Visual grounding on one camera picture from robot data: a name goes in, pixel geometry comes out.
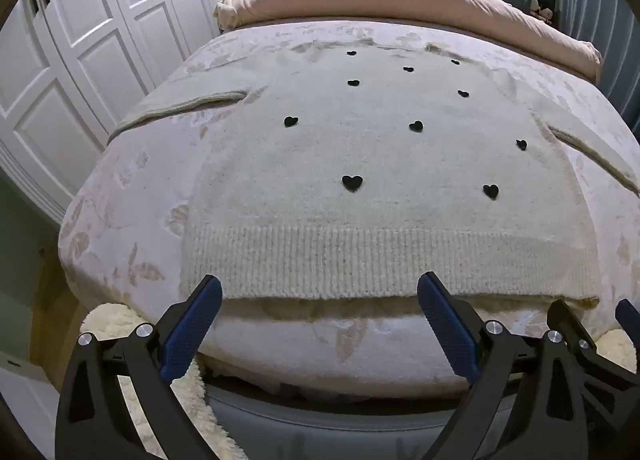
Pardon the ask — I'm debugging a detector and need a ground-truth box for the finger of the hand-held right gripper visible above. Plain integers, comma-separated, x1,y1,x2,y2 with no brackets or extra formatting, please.
614,298,640,339
547,299,640,460

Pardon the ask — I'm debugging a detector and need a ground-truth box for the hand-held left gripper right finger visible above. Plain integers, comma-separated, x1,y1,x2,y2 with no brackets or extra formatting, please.
417,271,587,460

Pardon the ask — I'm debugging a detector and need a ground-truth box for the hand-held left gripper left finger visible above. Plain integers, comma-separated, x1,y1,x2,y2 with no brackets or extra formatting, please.
55,274,224,460

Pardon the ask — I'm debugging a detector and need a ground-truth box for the cream sweater with black hearts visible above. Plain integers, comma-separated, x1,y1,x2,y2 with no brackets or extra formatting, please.
107,42,640,304

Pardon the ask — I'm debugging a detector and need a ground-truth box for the fluffy white rug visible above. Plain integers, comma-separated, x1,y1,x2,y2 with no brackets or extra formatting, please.
79,302,263,460

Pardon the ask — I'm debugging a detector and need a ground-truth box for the floral cream bed blanket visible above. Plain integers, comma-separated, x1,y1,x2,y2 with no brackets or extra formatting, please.
57,19,640,400

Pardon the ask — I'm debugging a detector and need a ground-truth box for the white panelled wardrobe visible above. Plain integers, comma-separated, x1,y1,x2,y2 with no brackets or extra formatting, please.
0,0,237,227

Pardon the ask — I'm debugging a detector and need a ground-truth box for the teal curtain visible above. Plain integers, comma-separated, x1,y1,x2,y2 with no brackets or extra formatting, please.
569,0,640,133

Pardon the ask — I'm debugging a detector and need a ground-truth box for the small bedside ornament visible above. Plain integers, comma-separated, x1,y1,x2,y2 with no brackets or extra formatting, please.
529,0,555,23

